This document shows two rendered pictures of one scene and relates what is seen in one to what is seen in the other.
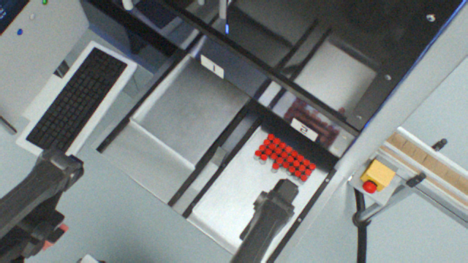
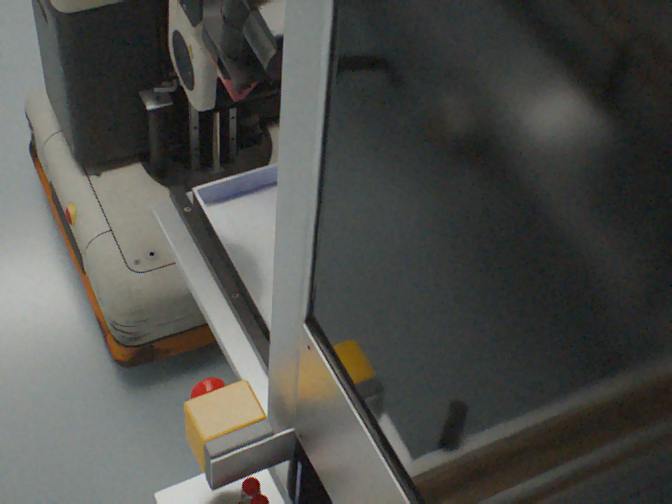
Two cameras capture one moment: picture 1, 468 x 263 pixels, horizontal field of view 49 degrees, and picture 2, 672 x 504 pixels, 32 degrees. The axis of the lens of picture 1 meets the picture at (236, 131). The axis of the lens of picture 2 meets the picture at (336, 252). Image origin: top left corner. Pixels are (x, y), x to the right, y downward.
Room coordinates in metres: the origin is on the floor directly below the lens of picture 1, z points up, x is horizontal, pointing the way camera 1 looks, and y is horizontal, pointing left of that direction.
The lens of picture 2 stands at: (0.83, -0.94, 2.06)
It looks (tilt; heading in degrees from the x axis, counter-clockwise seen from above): 50 degrees down; 119
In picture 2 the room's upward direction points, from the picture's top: 6 degrees clockwise
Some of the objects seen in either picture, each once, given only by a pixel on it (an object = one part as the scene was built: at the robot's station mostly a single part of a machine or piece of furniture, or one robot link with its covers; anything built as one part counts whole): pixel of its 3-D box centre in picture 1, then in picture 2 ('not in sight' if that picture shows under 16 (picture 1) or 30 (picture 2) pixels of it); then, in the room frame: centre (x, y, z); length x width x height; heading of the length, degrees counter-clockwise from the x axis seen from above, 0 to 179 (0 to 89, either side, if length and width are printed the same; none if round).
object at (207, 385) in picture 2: (370, 185); (211, 398); (0.41, -0.41, 0.99); 0.04 x 0.04 x 0.04; 60
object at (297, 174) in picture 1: (281, 164); not in sight; (0.47, -0.15, 0.90); 0.18 x 0.02 x 0.05; 59
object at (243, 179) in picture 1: (260, 192); (337, 259); (0.38, -0.10, 0.90); 0.34 x 0.26 x 0.04; 150
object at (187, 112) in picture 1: (195, 104); not in sight; (0.64, 0.14, 0.90); 0.34 x 0.26 x 0.04; 150
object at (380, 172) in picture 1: (378, 174); (228, 432); (0.45, -0.43, 0.99); 0.08 x 0.07 x 0.07; 150
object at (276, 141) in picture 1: (290, 153); not in sight; (0.51, -0.18, 0.90); 0.18 x 0.02 x 0.05; 60
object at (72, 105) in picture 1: (77, 100); not in sight; (0.63, 0.55, 0.82); 0.40 x 0.14 x 0.02; 158
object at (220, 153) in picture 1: (208, 169); not in sight; (0.43, 0.07, 0.91); 0.14 x 0.03 x 0.06; 151
